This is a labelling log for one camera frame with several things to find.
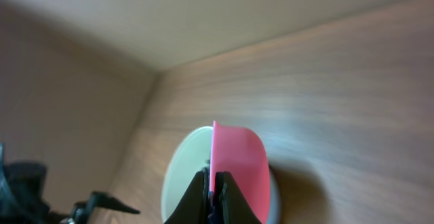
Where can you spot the white bowl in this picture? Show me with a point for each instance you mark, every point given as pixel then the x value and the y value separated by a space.
pixel 190 156

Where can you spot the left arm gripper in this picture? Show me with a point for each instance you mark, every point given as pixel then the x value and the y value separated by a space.
pixel 22 186

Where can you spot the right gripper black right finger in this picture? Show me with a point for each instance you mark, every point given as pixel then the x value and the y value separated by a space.
pixel 229 204

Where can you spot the white digital kitchen scale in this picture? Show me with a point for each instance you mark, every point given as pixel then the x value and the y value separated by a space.
pixel 275 201

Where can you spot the pink scoop with blue handle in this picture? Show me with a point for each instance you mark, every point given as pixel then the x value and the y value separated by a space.
pixel 240 151

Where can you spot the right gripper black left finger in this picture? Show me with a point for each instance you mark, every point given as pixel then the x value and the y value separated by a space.
pixel 193 206

